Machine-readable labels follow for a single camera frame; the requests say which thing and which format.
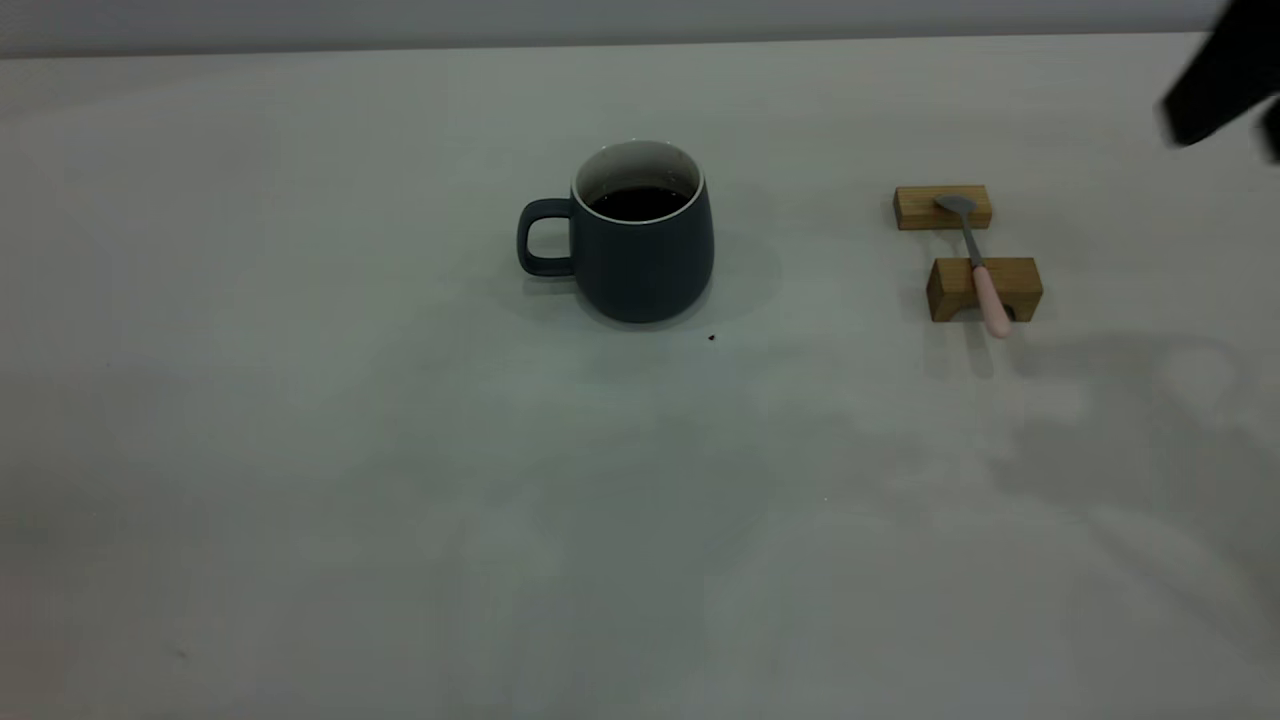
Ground pink handled metal spoon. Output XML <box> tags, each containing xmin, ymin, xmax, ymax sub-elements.
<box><xmin>935</xmin><ymin>194</ymin><xmax>1013</xmax><ymax>340</ymax></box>

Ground dark grey ceramic mug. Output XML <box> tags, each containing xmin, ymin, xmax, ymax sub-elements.
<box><xmin>517</xmin><ymin>140</ymin><xmax>716</xmax><ymax>324</ymax></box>

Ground dark coffee liquid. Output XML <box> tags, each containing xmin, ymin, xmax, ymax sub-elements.
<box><xmin>590</xmin><ymin>185</ymin><xmax>693</xmax><ymax>222</ymax></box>

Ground rectangular wooden block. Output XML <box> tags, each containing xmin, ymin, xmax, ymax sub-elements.
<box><xmin>893</xmin><ymin>185</ymin><xmax>994</xmax><ymax>232</ymax></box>

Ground arched wooden block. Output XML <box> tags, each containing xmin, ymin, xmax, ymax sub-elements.
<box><xmin>926</xmin><ymin>257</ymin><xmax>1044</xmax><ymax>323</ymax></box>

